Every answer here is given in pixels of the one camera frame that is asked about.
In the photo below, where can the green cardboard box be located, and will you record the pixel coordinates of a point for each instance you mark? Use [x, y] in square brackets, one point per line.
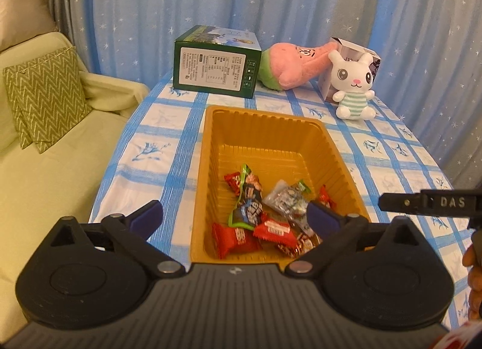
[211, 66]

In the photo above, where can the orange red twist candy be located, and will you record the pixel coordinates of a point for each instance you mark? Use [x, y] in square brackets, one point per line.
[327, 198]

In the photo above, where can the red patterned clothing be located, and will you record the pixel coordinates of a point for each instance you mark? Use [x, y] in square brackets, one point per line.
[461, 336]

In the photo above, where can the pink plush toy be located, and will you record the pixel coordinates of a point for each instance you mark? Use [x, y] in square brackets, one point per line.
[293, 64]

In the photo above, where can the clear green twist candy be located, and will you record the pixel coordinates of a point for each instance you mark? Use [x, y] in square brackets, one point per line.
[303, 187]

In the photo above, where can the white printed box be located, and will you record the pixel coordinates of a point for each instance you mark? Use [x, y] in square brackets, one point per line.
[348, 47]

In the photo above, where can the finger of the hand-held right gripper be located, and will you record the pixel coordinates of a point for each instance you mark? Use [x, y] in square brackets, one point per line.
[399, 202]

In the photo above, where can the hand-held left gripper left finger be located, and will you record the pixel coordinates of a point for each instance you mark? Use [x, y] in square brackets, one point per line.
[147, 218]

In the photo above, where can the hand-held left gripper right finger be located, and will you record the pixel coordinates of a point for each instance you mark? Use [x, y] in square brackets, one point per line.
[323, 218]

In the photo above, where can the person's right hand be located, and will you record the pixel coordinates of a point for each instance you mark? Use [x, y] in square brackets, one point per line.
[475, 285]

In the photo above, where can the blue checked tablecloth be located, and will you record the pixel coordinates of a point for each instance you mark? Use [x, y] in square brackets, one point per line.
[162, 153]

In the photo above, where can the dark red twist candy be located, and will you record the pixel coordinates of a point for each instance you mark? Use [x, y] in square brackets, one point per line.
[297, 245]

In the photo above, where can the clear candy packet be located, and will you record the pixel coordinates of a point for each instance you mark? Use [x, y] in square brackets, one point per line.
[288, 198]

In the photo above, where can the dark packet with green ends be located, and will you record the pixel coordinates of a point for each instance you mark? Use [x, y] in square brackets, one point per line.
[250, 206]

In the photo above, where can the white rabbit plush toy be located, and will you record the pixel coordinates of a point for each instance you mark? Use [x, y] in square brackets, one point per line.
[352, 85]

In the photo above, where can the orange plastic tray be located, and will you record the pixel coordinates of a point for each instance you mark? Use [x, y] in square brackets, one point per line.
[263, 138]

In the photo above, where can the green zigzag cushion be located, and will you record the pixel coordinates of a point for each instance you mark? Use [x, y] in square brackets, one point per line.
[23, 134]
[49, 93]

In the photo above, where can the small red twist candy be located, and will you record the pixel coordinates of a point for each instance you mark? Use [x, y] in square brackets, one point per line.
[233, 181]

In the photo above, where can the pale green sofa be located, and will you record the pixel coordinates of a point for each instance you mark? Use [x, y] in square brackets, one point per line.
[49, 190]

